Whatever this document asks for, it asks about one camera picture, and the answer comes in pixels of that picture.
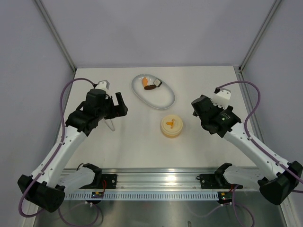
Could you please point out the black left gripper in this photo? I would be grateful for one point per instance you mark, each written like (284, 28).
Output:
(118, 110)

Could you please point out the white slotted cable duct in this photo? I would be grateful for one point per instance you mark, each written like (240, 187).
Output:
(142, 196)

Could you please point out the left aluminium frame post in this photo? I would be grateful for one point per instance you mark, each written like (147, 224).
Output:
(53, 30)

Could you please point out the right aluminium frame post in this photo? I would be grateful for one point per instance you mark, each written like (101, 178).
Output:
(260, 33)

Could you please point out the aluminium front rail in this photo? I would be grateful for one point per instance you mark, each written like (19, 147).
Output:
(158, 179)

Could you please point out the dark brown food piece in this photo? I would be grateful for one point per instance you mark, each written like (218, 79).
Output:
(150, 87)

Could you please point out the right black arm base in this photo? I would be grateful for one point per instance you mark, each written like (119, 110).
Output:
(213, 181)

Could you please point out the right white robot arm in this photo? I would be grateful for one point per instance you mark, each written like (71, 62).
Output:
(275, 178)

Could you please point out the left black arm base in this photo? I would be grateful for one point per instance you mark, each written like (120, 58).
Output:
(108, 181)

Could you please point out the round cream lunch box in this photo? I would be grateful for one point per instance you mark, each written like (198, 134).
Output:
(172, 128)

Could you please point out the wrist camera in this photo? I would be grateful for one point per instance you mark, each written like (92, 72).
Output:
(95, 98)
(221, 97)

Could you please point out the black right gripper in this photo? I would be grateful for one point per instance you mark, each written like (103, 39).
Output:
(219, 109)

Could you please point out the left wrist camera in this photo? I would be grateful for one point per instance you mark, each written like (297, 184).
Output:
(95, 98)

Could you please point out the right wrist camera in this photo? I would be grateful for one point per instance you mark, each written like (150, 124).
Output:
(221, 97)

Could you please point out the white black sushi piece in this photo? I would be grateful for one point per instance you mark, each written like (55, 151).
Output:
(157, 82)

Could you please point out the aluminium frame post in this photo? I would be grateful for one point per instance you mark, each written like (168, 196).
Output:
(53, 30)
(260, 33)

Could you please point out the orange food piece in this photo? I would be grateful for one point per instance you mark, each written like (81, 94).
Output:
(144, 82)

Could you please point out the white oval plate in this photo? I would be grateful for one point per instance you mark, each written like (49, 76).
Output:
(161, 98)

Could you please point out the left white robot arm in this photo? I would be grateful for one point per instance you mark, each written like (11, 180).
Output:
(45, 187)

